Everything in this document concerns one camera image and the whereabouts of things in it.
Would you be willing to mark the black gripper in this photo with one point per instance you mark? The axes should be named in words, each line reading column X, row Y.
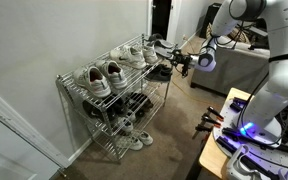
column 185, row 63

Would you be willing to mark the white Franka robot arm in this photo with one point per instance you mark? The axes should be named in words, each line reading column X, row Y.
column 284, row 83

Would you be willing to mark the white Nike sneaker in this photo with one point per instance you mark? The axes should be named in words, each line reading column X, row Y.
column 149, row 53
column 130, row 60

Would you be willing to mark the white doorway trim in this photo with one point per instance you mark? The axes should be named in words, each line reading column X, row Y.
column 149, row 16

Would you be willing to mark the black speaker box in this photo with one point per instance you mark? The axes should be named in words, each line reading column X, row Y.
column 210, row 20

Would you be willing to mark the black striped sandal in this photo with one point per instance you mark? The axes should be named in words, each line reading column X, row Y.
column 145, row 106
column 135, row 100

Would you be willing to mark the patterned pillow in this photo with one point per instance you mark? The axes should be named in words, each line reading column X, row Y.
column 234, row 35

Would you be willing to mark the white sneaker with red lining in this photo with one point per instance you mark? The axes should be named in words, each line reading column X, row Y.
column 94, row 83
column 115, row 75

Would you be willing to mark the grey sofa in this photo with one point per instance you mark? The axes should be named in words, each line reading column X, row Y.
column 237, row 73

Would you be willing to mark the black low shoe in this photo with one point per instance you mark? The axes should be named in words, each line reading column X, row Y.
column 119, row 106

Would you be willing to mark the small white sneaker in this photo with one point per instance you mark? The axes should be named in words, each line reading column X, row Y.
column 127, row 126

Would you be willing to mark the white grey sneaker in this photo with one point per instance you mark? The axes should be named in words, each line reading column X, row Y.
column 132, row 143
column 146, row 138

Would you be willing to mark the black Nike shoe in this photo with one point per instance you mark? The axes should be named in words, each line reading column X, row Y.
column 94, row 111

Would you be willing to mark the wooden table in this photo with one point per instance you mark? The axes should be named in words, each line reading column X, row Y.
column 210, row 156

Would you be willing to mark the small door stop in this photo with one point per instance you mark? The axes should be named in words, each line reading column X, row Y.
column 63, row 173

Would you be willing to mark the white door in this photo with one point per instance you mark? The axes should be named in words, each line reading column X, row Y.
column 10, row 156

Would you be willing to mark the black mounting bracket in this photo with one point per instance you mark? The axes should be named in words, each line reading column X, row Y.
column 227, row 145
column 239, row 105

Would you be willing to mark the white door frame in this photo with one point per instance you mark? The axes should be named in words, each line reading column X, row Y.
column 17, row 130

